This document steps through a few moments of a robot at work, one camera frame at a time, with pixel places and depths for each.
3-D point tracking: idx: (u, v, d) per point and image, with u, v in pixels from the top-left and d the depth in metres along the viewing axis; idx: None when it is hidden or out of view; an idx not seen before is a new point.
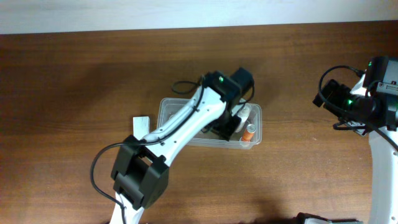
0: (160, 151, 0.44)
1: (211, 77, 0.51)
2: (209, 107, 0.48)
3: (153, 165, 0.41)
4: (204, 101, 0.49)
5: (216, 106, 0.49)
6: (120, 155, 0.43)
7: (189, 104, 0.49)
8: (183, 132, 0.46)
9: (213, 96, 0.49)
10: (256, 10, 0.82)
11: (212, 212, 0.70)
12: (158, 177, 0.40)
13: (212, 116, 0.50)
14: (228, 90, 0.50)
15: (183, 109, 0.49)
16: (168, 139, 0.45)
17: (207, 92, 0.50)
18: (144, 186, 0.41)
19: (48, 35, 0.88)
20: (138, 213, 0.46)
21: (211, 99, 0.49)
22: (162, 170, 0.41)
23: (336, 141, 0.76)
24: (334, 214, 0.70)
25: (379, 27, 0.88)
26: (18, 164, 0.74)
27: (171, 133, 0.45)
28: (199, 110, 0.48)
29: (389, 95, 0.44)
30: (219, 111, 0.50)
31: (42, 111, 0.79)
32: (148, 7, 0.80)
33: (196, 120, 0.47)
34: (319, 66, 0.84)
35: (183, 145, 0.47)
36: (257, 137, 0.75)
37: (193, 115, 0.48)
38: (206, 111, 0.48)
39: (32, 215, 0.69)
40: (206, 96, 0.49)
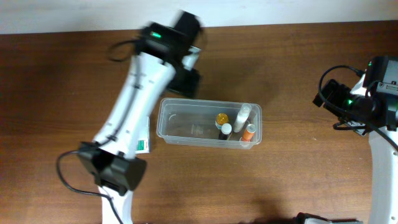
0: (117, 147, 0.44)
1: (144, 40, 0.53)
2: (150, 78, 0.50)
3: (115, 163, 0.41)
4: (144, 74, 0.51)
5: (159, 71, 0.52)
6: (83, 161, 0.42)
7: (130, 85, 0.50)
8: (133, 112, 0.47)
9: (150, 62, 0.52)
10: (255, 10, 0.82)
11: (212, 212, 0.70)
12: (124, 173, 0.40)
13: (160, 81, 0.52)
14: (166, 44, 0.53)
15: (125, 92, 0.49)
16: (120, 132, 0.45)
17: (145, 59, 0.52)
18: (118, 181, 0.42)
19: (48, 35, 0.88)
20: (127, 200, 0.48)
21: (150, 70, 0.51)
22: (125, 164, 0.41)
23: (336, 141, 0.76)
24: (335, 215, 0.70)
25: (379, 27, 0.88)
26: (18, 164, 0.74)
27: (120, 125, 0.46)
28: (141, 88, 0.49)
29: (390, 95, 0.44)
30: (164, 73, 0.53)
31: (42, 111, 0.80)
32: (147, 7, 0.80)
33: (143, 96, 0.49)
34: (319, 67, 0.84)
35: (137, 129, 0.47)
36: (257, 137, 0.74)
37: (137, 93, 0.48)
38: (148, 83, 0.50)
39: (32, 214, 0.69)
40: (144, 67, 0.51)
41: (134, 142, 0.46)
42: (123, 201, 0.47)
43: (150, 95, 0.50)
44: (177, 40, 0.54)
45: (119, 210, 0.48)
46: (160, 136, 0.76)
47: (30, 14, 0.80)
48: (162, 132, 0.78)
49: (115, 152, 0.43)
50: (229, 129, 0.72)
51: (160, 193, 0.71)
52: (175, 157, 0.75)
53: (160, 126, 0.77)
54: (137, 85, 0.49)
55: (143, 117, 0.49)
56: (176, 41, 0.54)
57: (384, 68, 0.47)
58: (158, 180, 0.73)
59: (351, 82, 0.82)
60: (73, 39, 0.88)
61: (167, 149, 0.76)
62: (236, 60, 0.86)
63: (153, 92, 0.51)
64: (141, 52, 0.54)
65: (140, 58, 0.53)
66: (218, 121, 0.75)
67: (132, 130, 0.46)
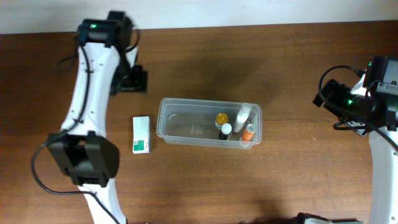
0: (85, 128, 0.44)
1: (84, 30, 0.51)
2: (101, 61, 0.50)
3: (87, 141, 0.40)
4: (92, 60, 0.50)
5: (106, 55, 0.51)
6: (55, 155, 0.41)
7: (83, 70, 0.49)
8: (94, 93, 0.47)
9: (97, 48, 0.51)
10: (255, 10, 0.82)
11: (212, 212, 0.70)
12: (99, 149, 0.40)
13: (109, 65, 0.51)
14: (107, 32, 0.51)
15: (78, 78, 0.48)
16: (85, 114, 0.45)
17: (91, 46, 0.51)
18: (96, 163, 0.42)
19: (48, 35, 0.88)
20: (111, 192, 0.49)
21: (97, 55, 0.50)
22: (97, 141, 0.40)
23: (336, 141, 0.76)
24: (335, 215, 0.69)
25: (379, 27, 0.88)
26: (18, 164, 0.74)
27: (83, 107, 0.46)
28: (94, 70, 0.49)
29: (390, 95, 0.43)
30: (112, 56, 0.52)
31: (41, 111, 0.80)
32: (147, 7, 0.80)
33: (99, 78, 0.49)
34: (319, 66, 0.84)
35: (100, 107, 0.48)
36: (257, 137, 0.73)
37: (91, 77, 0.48)
38: (99, 66, 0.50)
39: (32, 214, 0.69)
40: (92, 53, 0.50)
41: (101, 119, 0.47)
42: (107, 193, 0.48)
43: (105, 76, 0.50)
44: (117, 27, 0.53)
45: (106, 203, 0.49)
46: (160, 136, 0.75)
47: (32, 12, 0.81)
48: (161, 132, 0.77)
49: (85, 133, 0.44)
50: (229, 129, 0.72)
51: (159, 193, 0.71)
52: (174, 156, 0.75)
53: (160, 126, 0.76)
54: (89, 69, 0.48)
55: (102, 97, 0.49)
56: (116, 29, 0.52)
57: (384, 68, 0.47)
58: (158, 180, 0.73)
59: (351, 81, 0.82)
60: (73, 38, 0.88)
61: (167, 149, 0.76)
62: (236, 60, 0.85)
63: (107, 72, 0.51)
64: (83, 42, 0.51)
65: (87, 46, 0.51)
66: (218, 121, 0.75)
67: (96, 109, 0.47)
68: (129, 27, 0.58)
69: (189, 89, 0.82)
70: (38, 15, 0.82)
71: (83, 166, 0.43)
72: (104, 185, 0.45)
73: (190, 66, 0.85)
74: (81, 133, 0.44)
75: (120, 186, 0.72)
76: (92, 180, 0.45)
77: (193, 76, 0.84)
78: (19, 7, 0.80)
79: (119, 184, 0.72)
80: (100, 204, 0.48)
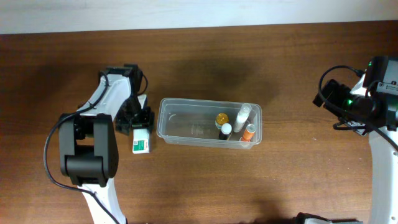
0: (97, 112, 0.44)
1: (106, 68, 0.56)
2: (118, 81, 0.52)
3: (96, 119, 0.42)
4: (111, 80, 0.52)
5: (122, 81, 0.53)
6: (61, 135, 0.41)
7: (102, 83, 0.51)
8: (109, 97, 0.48)
9: (115, 76, 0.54)
10: (255, 10, 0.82)
11: (211, 212, 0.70)
12: (107, 125, 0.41)
13: (122, 90, 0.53)
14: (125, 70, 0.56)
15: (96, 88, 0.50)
16: (99, 104, 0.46)
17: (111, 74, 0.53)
18: (99, 146, 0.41)
19: (48, 35, 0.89)
20: (109, 191, 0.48)
21: (116, 78, 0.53)
22: (106, 119, 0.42)
23: (336, 141, 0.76)
24: (335, 214, 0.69)
25: (379, 27, 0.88)
26: (18, 164, 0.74)
27: (98, 101, 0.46)
28: (111, 84, 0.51)
29: (390, 95, 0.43)
30: (125, 86, 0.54)
31: (41, 111, 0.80)
32: (147, 7, 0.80)
33: (114, 92, 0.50)
34: (319, 66, 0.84)
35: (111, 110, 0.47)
36: (257, 137, 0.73)
37: (109, 89, 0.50)
38: (116, 85, 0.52)
39: (31, 215, 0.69)
40: (112, 76, 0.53)
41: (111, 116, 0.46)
42: (106, 193, 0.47)
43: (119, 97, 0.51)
44: (134, 70, 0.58)
45: (106, 202, 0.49)
46: (160, 137, 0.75)
47: (32, 12, 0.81)
48: (162, 132, 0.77)
49: (95, 115, 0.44)
50: (229, 129, 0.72)
51: (159, 193, 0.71)
52: (174, 157, 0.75)
53: (160, 126, 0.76)
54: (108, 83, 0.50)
55: (113, 109, 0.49)
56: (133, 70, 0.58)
57: (384, 68, 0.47)
58: (158, 180, 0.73)
59: (351, 81, 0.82)
60: (73, 39, 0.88)
61: (167, 149, 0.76)
62: (236, 60, 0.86)
63: (121, 94, 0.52)
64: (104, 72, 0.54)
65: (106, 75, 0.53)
66: (218, 121, 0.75)
67: (108, 104, 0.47)
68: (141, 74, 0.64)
69: (189, 89, 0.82)
70: (40, 15, 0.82)
71: (84, 157, 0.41)
72: (103, 180, 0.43)
73: (191, 66, 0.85)
74: (89, 114, 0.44)
75: (120, 186, 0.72)
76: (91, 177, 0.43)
77: (193, 76, 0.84)
78: (20, 8, 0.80)
79: (119, 184, 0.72)
80: (99, 203, 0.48)
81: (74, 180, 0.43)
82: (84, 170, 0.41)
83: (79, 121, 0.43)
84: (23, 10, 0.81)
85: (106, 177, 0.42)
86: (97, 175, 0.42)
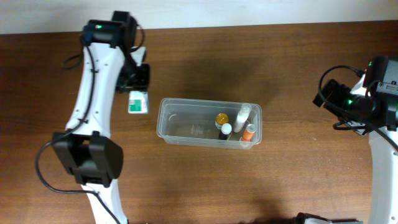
0: (91, 128, 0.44)
1: (88, 30, 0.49)
2: (106, 61, 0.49)
3: (91, 141, 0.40)
4: (98, 59, 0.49)
5: (110, 56, 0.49)
6: (60, 154, 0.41)
7: (89, 70, 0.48)
8: (98, 88, 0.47)
9: (102, 48, 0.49)
10: (255, 10, 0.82)
11: (211, 212, 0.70)
12: (102, 149, 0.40)
13: (115, 65, 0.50)
14: (112, 32, 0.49)
15: (84, 78, 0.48)
16: (89, 113, 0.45)
17: (97, 47, 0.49)
18: (99, 163, 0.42)
19: (48, 35, 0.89)
20: (113, 193, 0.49)
21: (103, 55, 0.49)
22: (101, 139, 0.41)
23: (336, 141, 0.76)
24: (335, 214, 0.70)
25: (379, 27, 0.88)
26: (18, 164, 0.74)
27: (87, 106, 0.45)
28: (98, 70, 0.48)
29: (390, 95, 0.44)
30: (117, 56, 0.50)
31: (41, 111, 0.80)
32: (147, 7, 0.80)
33: (103, 78, 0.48)
34: (319, 66, 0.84)
35: (106, 110, 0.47)
36: (257, 137, 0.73)
37: (97, 77, 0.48)
38: (105, 66, 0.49)
39: (32, 214, 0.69)
40: (97, 53, 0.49)
41: (106, 121, 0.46)
42: (109, 193, 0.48)
43: (111, 76, 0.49)
44: (122, 27, 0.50)
45: (109, 203, 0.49)
46: (160, 136, 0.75)
47: (33, 12, 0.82)
48: (162, 132, 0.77)
49: (89, 134, 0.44)
50: (229, 129, 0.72)
51: (159, 193, 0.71)
52: (174, 156, 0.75)
53: (159, 126, 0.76)
54: (94, 69, 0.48)
55: (107, 98, 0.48)
56: (122, 30, 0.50)
57: (384, 68, 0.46)
58: (158, 180, 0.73)
59: (351, 82, 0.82)
60: (73, 38, 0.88)
61: (167, 149, 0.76)
62: (236, 60, 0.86)
63: (113, 72, 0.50)
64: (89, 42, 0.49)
65: (92, 46, 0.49)
66: (218, 121, 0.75)
67: (101, 109, 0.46)
68: (132, 27, 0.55)
69: (189, 88, 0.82)
70: (40, 15, 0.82)
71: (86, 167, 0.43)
72: (107, 183, 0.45)
73: (191, 66, 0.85)
74: (85, 132, 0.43)
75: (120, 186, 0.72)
76: (96, 178, 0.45)
77: (193, 76, 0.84)
78: (20, 7, 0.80)
79: (120, 184, 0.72)
80: (102, 204, 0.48)
81: (79, 182, 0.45)
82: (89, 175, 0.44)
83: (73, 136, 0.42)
84: (23, 10, 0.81)
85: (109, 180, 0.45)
86: (102, 178, 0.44)
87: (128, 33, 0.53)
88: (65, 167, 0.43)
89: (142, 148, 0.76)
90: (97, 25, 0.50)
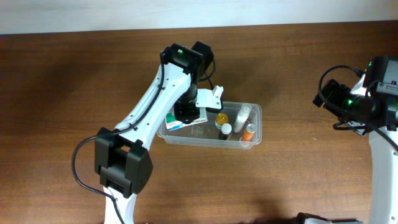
0: (136, 136, 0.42)
1: (170, 52, 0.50)
2: (175, 82, 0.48)
3: (132, 149, 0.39)
4: (168, 78, 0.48)
5: (179, 79, 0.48)
6: (97, 149, 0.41)
7: (154, 84, 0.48)
8: (157, 105, 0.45)
9: (176, 70, 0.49)
10: (255, 10, 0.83)
11: (212, 212, 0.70)
12: (139, 160, 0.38)
13: (180, 89, 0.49)
14: (189, 60, 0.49)
15: (148, 89, 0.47)
16: (140, 122, 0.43)
17: (171, 67, 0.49)
18: (129, 172, 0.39)
19: (48, 35, 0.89)
20: (130, 202, 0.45)
21: (174, 75, 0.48)
22: (142, 152, 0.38)
23: (336, 141, 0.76)
24: (335, 214, 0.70)
25: (379, 27, 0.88)
26: (18, 164, 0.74)
27: (142, 116, 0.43)
28: (164, 88, 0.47)
29: (390, 95, 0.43)
30: (186, 82, 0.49)
31: (41, 111, 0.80)
32: (147, 7, 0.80)
33: (165, 96, 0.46)
34: (319, 66, 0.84)
35: (156, 126, 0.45)
36: (257, 137, 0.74)
37: (160, 93, 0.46)
38: (171, 86, 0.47)
39: (32, 215, 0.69)
40: (170, 72, 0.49)
41: (151, 136, 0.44)
42: (127, 202, 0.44)
43: (172, 98, 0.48)
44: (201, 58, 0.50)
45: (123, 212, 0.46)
46: (160, 136, 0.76)
47: (33, 12, 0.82)
48: (162, 132, 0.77)
49: (132, 140, 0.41)
50: (229, 129, 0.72)
51: (160, 193, 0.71)
52: (175, 157, 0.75)
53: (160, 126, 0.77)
54: (161, 84, 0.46)
55: (162, 116, 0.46)
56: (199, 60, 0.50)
57: (384, 68, 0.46)
58: (158, 180, 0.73)
59: (351, 82, 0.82)
60: (74, 39, 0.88)
61: (168, 149, 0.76)
62: (236, 60, 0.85)
63: (175, 94, 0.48)
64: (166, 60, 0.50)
65: (167, 65, 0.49)
66: (218, 121, 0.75)
67: (153, 124, 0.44)
68: (208, 60, 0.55)
69: None
70: (41, 15, 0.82)
71: (116, 171, 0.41)
72: (126, 196, 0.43)
73: None
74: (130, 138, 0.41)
75: None
76: (118, 186, 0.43)
77: None
78: (22, 7, 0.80)
79: None
80: (117, 211, 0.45)
81: (101, 182, 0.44)
82: (115, 180, 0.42)
83: (118, 138, 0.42)
84: (23, 10, 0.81)
85: (130, 193, 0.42)
86: (124, 188, 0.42)
87: (203, 65, 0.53)
88: (95, 163, 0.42)
89: None
90: (179, 49, 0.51)
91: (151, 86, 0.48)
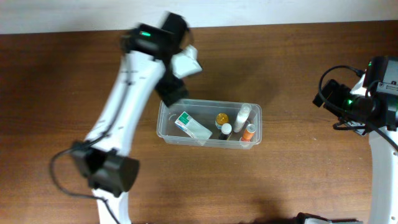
0: (111, 142, 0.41)
1: (133, 37, 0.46)
2: (143, 74, 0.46)
3: (107, 158, 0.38)
4: (136, 70, 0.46)
5: (148, 71, 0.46)
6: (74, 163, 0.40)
7: (122, 81, 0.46)
8: (129, 102, 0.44)
9: (142, 60, 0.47)
10: (257, 10, 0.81)
11: (212, 212, 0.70)
12: (118, 168, 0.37)
13: (152, 79, 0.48)
14: (157, 43, 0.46)
15: (116, 88, 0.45)
16: (113, 126, 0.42)
17: (137, 56, 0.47)
18: (112, 179, 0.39)
19: (46, 35, 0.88)
20: (122, 200, 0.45)
21: (142, 66, 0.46)
22: (119, 160, 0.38)
23: (336, 141, 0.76)
24: (334, 214, 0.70)
25: (380, 27, 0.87)
26: (18, 165, 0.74)
27: (114, 119, 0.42)
28: (134, 83, 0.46)
29: (390, 95, 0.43)
30: (157, 70, 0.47)
31: (41, 111, 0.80)
32: (147, 7, 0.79)
33: (135, 92, 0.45)
34: (319, 67, 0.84)
35: (130, 125, 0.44)
36: (257, 137, 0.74)
37: (130, 89, 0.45)
38: (141, 79, 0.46)
39: (31, 215, 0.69)
40: (137, 63, 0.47)
41: (127, 137, 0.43)
42: (119, 201, 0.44)
43: (143, 92, 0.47)
44: (169, 38, 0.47)
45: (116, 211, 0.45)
46: (160, 136, 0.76)
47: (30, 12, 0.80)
48: (162, 132, 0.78)
49: (108, 148, 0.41)
50: (229, 129, 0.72)
51: (160, 193, 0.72)
52: (175, 156, 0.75)
53: (160, 126, 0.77)
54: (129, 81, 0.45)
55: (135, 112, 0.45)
56: (168, 41, 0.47)
57: (384, 68, 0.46)
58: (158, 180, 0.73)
59: (351, 82, 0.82)
60: (73, 38, 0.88)
61: (167, 149, 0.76)
62: (236, 60, 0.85)
63: (147, 87, 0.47)
64: (131, 48, 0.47)
65: (133, 55, 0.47)
66: (218, 121, 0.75)
67: (127, 125, 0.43)
68: (179, 37, 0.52)
69: (189, 89, 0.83)
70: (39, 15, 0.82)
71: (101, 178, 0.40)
72: (117, 196, 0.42)
73: None
74: (105, 147, 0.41)
75: None
76: (107, 188, 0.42)
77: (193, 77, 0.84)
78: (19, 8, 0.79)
79: None
80: (109, 211, 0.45)
81: (89, 186, 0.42)
82: (102, 183, 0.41)
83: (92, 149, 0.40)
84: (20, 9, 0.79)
85: (119, 193, 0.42)
86: (113, 190, 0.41)
87: (175, 44, 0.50)
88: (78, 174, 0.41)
89: None
90: (143, 31, 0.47)
91: (119, 84, 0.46)
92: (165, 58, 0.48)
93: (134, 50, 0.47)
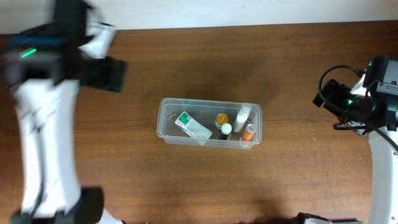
0: (50, 201, 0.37)
1: (13, 64, 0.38)
2: (44, 114, 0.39)
3: (58, 218, 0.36)
4: (34, 111, 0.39)
5: (50, 104, 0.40)
6: None
7: (28, 131, 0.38)
8: (46, 152, 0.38)
9: (43, 94, 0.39)
10: (257, 10, 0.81)
11: (212, 212, 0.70)
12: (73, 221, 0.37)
13: (64, 112, 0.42)
14: (50, 55, 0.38)
15: (25, 143, 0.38)
16: (46, 185, 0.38)
17: (31, 92, 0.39)
18: None
19: None
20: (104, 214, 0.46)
21: (37, 99, 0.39)
22: (71, 215, 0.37)
23: (336, 141, 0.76)
24: (334, 214, 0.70)
25: (380, 27, 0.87)
26: None
27: (41, 177, 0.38)
28: (40, 126, 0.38)
29: (390, 95, 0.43)
30: (63, 98, 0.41)
31: None
32: (147, 7, 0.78)
33: (46, 137, 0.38)
34: (319, 67, 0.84)
35: (63, 172, 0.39)
36: (257, 137, 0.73)
37: (41, 137, 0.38)
38: (50, 117, 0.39)
39: None
40: (33, 99, 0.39)
41: (71, 185, 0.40)
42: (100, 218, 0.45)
43: (60, 133, 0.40)
44: (44, 47, 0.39)
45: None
46: (160, 136, 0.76)
47: None
48: (162, 132, 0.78)
49: (52, 211, 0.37)
50: (229, 129, 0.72)
51: (160, 193, 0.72)
52: (174, 156, 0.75)
53: (160, 126, 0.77)
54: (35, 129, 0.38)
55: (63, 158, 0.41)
56: (63, 51, 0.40)
57: (384, 68, 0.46)
58: (158, 180, 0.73)
59: (351, 81, 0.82)
60: None
61: (167, 149, 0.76)
62: (236, 60, 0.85)
63: (63, 122, 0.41)
64: (25, 78, 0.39)
65: (25, 91, 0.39)
66: (218, 121, 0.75)
67: (61, 177, 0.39)
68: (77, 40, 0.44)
69: (189, 89, 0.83)
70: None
71: None
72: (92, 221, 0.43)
73: (191, 68, 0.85)
74: (49, 208, 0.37)
75: (121, 186, 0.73)
76: None
77: (193, 76, 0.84)
78: None
79: (120, 184, 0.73)
80: None
81: None
82: None
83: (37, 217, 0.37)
84: None
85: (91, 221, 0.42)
86: None
87: (74, 48, 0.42)
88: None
89: (142, 148, 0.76)
90: (22, 51, 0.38)
91: (25, 135, 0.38)
92: (69, 67, 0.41)
93: (21, 83, 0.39)
